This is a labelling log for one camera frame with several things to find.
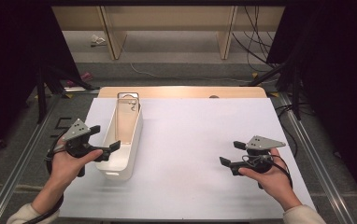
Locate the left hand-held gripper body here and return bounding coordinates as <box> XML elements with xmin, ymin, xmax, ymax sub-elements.
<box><xmin>62</xmin><ymin>118</ymin><xmax>106</xmax><ymax>162</ymax></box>

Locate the beige phone case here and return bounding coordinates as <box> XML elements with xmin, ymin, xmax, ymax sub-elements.
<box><xmin>116</xmin><ymin>98</ymin><xmax>137</xmax><ymax>145</ymax></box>

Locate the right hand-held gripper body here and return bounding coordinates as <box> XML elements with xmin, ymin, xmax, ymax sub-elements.
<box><xmin>242</xmin><ymin>134</ymin><xmax>287</xmax><ymax>175</ymax></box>

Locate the person's right hand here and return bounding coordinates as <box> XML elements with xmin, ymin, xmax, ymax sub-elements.
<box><xmin>237</xmin><ymin>147</ymin><xmax>303</xmax><ymax>212</ymax></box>

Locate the black metal stand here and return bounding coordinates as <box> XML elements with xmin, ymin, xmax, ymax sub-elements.
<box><xmin>248</xmin><ymin>61</ymin><xmax>303</xmax><ymax>121</ymax></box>
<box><xmin>36</xmin><ymin>63</ymin><xmax>100</xmax><ymax>124</ymax></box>

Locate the person's left hand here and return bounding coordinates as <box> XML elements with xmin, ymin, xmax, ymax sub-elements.
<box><xmin>46</xmin><ymin>138</ymin><xmax>104</xmax><ymax>196</ymax></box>

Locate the dark curtain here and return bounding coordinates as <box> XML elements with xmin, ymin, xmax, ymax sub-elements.
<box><xmin>0</xmin><ymin>0</ymin><xmax>81</xmax><ymax>162</ymax></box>
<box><xmin>265</xmin><ymin>0</ymin><xmax>357</xmax><ymax>213</ymax></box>

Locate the black floor cable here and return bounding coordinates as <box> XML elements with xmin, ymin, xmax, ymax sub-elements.
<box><xmin>274</xmin><ymin>102</ymin><xmax>311</xmax><ymax>158</ymax></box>

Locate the metal floor rail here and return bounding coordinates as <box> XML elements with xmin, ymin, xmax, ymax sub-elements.
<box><xmin>278</xmin><ymin>92</ymin><xmax>355</xmax><ymax>224</ymax></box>
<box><xmin>0</xmin><ymin>92</ymin><xmax>63</xmax><ymax>224</ymax></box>

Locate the crumpled white paper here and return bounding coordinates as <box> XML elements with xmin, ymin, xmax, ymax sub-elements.
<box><xmin>90</xmin><ymin>34</ymin><xmax>107</xmax><ymax>48</ymax></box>

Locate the right hand-held gripper cable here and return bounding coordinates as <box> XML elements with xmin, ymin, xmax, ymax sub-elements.
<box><xmin>241</xmin><ymin>153</ymin><xmax>293</xmax><ymax>189</ymax></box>

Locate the bundle of black cables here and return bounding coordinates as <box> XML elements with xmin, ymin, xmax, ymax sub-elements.
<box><xmin>232</xmin><ymin>5</ymin><xmax>281</xmax><ymax>73</ymax></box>

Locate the white table mat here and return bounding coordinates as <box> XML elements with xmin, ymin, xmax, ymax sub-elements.
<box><xmin>58</xmin><ymin>97</ymin><xmax>317</xmax><ymax>220</ymax></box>

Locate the white plastic storage box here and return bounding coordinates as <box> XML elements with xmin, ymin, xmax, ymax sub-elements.
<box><xmin>94</xmin><ymin>97</ymin><xmax>144</xmax><ymax>182</ymax></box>

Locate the light wooden shelf unit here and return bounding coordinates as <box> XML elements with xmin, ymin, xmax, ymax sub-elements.
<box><xmin>50</xmin><ymin>5</ymin><xmax>286</xmax><ymax>61</ymax></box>

